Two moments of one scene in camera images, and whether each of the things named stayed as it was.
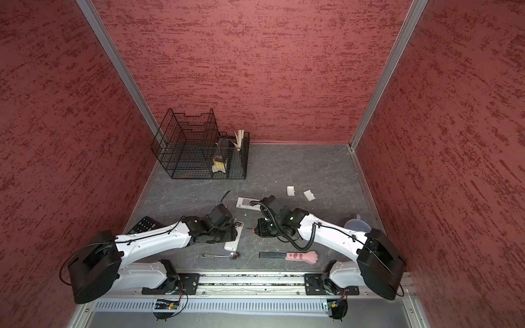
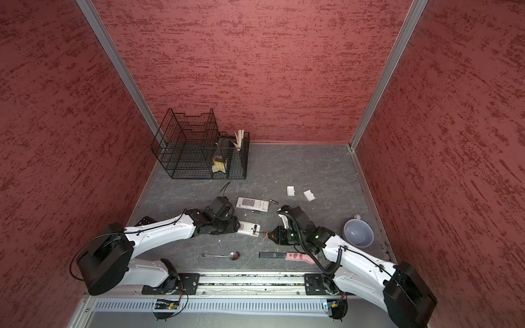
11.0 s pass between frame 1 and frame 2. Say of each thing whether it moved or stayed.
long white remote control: stayed
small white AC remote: moved
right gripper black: moved
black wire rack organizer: stayed
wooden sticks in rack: stayed
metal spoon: stayed
